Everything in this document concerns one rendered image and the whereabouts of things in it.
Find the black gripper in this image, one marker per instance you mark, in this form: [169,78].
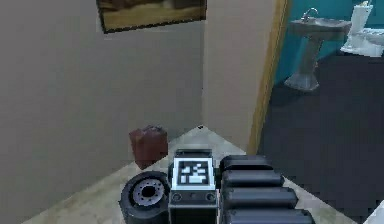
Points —
[145,196]

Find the framed brown wall picture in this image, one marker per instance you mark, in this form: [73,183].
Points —
[151,15]

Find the white toilet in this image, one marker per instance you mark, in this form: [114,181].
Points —
[363,33]

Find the grey pedestal sink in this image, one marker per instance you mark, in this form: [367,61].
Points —
[311,43]

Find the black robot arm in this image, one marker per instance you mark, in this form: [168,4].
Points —
[256,196]

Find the dark red bin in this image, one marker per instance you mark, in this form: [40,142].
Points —
[149,146]

